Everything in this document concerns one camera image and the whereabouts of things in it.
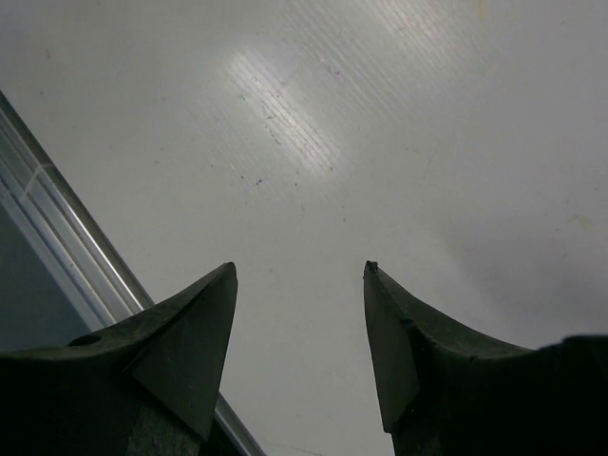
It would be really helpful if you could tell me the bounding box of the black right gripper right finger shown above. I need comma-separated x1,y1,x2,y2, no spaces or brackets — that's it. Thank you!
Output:
363,262,607,455

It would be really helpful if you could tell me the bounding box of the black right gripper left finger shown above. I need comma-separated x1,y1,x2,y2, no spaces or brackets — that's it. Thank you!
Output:
1,262,238,455

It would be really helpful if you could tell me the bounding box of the aluminium frame rail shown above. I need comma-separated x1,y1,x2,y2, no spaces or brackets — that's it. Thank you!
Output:
1,100,261,455

